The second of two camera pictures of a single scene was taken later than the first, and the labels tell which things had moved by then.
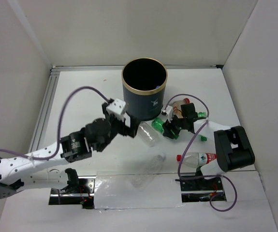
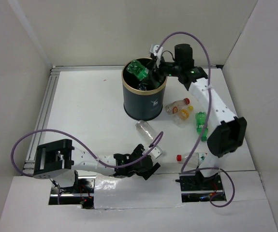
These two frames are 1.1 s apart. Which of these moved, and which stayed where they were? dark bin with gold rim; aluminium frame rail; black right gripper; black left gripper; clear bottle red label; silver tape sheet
Moved: black left gripper; black right gripper
Stayed: dark bin with gold rim; clear bottle red label; silver tape sheet; aluminium frame rail
